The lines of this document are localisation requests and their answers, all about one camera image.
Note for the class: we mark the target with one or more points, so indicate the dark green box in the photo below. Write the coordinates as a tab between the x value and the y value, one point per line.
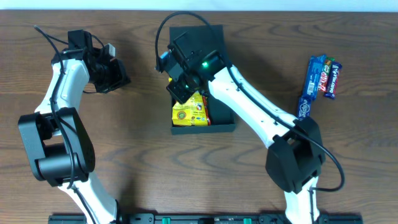
222	118

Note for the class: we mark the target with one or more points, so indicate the purple Dairy Milk bar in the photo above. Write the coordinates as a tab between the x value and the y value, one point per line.
332	80

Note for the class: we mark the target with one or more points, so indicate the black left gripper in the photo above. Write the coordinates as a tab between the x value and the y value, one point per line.
116	76

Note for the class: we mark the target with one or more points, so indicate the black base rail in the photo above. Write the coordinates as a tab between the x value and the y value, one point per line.
265	218

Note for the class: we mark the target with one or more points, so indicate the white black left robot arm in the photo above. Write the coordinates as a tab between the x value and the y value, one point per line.
56	142

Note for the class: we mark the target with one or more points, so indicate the blue wrapped biscuit bar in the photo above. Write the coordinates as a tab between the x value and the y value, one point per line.
315	67

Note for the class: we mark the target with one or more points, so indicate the blue Eclipse mint pack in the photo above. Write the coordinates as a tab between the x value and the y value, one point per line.
304	107

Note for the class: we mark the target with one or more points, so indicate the red snack bag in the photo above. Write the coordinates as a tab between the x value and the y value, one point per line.
205	103

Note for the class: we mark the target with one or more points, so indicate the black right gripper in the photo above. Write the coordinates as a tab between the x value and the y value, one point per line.
179	90

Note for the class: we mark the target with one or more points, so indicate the red KitKat bar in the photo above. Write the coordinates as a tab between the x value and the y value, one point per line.
324	75

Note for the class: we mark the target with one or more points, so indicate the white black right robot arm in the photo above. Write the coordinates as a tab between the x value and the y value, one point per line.
294	147

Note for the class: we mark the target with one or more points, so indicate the yellow snack bag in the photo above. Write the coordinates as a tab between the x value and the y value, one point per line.
191	113

